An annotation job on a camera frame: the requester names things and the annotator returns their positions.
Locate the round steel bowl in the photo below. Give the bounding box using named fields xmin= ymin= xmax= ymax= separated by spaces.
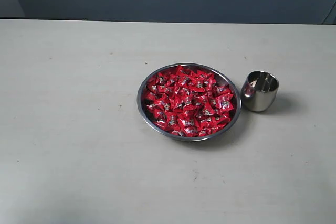
xmin=136 ymin=63 xmax=242 ymax=142

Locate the stainless steel cup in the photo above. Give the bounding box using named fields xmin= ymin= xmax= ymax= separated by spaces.
xmin=240 ymin=71 xmax=279 ymax=112

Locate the red wrapped candy left side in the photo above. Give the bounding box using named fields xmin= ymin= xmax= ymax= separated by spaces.
xmin=154 ymin=94 xmax=171 ymax=111

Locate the red wrapped candy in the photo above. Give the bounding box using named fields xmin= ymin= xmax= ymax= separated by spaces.
xmin=154 ymin=94 xmax=171 ymax=111
xmin=215 ymin=93 xmax=234 ymax=112
xmin=176 ymin=65 xmax=193 ymax=78
xmin=177 ymin=118 xmax=198 ymax=137

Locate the red wrapped candy top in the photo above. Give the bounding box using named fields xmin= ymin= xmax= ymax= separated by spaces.
xmin=176 ymin=65 xmax=193 ymax=78

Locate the red wrapped candy bottom centre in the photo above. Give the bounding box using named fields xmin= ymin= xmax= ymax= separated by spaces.
xmin=177 ymin=118 xmax=198 ymax=137

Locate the red wrapped candy right side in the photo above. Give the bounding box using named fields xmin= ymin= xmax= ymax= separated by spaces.
xmin=215 ymin=93 xmax=234 ymax=112

